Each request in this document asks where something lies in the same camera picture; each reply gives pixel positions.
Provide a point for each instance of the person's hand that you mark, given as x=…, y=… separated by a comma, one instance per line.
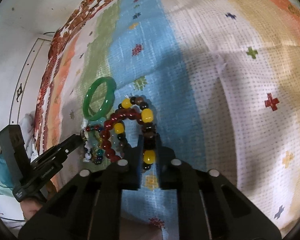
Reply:
x=30, y=206

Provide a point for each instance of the colourful patterned bed cover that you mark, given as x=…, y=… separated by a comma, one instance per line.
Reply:
x=222, y=78

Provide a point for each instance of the white crumpled cloth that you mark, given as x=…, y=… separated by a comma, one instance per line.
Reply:
x=27, y=128

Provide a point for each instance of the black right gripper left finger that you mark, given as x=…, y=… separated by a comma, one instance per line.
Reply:
x=88, y=207

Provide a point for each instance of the green jade bangle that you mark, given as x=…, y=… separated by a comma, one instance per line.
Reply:
x=96, y=107

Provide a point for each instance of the teal cloth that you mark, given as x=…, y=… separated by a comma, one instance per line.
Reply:
x=6, y=183

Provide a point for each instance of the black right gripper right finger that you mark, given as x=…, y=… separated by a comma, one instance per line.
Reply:
x=209, y=205

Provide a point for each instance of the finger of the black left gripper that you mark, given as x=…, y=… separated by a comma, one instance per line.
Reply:
x=60, y=151

